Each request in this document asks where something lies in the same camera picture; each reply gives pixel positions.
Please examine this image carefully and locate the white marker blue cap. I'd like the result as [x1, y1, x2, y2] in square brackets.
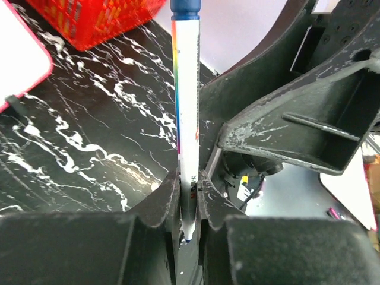
[170, 1, 201, 243]

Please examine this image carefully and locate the pink framed whiteboard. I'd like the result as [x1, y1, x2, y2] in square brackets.
[1, 1, 53, 112]

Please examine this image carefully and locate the red plastic basket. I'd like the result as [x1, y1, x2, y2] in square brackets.
[28, 0, 166, 51]

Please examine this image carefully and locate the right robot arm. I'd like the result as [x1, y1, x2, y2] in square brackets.
[200, 1, 379, 203]

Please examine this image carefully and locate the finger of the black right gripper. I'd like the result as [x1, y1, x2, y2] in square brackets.
[199, 1, 326, 166]
[217, 50, 379, 175]

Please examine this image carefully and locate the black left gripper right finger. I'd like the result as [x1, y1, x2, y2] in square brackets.
[197, 171, 379, 284]

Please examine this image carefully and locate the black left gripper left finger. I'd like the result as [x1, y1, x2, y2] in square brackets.
[1, 172, 180, 284]

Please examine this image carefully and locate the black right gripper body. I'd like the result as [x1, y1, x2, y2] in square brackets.
[290, 1, 379, 74]

